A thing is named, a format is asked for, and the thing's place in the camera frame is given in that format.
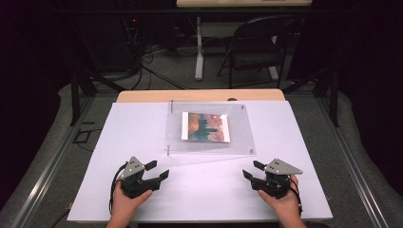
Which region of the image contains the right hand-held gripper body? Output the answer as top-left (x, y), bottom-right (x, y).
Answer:
top-left (250, 158), bottom-right (304, 200)

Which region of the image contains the light wooden table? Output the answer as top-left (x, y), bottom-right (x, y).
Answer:
top-left (115, 88), bottom-right (286, 104)

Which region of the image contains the clear acrylic photo frame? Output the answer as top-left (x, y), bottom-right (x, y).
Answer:
top-left (164, 100), bottom-right (258, 157)

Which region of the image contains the colourful landscape photo print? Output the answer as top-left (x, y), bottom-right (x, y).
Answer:
top-left (181, 111), bottom-right (232, 143)

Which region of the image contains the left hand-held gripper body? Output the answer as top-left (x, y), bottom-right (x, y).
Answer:
top-left (119, 156), bottom-right (163, 200)

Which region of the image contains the person's left hand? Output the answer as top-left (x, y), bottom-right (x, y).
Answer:
top-left (108, 181), bottom-right (154, 223)

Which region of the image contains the tangle of floor cables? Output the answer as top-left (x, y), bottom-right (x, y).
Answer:
top-left (125, 18), bottom-right (191, 91)

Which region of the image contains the person's right hand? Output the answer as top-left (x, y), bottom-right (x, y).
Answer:
top-left (258, 175), bottom-right (304, 223)

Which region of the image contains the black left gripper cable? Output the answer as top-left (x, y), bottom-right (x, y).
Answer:
top-left (108, 163), bottom-right (128, 217)

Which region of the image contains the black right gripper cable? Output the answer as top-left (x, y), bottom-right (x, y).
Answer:
top-left (289, 185), bottom-right (304, 218)

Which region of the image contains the silver floor rail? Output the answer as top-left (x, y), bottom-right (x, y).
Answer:
top-left (10, 96), bottom-right (96, 228)
top-left (317, 94), bottom-right (393, 228)

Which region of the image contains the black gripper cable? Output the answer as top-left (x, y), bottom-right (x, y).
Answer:
top-left (108, 163), bottom-right (128, 217)
top-left (289, 185), bottom-right (304, 218)

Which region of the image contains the white-legged desk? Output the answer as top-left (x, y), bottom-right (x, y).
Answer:
top-left (176, 0), bottom-right (314, 82)

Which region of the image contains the white table board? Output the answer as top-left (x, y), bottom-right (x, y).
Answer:
top-left (67, 100), bottom-right (334, 223)

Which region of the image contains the black metal stand frame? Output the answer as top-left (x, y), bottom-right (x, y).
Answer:
top-left (283, 61), bottom-right (340, 128)
top-left (68, 61), bottom-right (127, 127)

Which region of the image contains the dark equipment with red light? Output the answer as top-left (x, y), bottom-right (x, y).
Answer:
top-left (122, 13), bottom-right (142, 42)

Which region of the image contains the black folding chair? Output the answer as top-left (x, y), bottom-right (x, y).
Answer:
top-left (217, 14), bottom-right (302, 90)

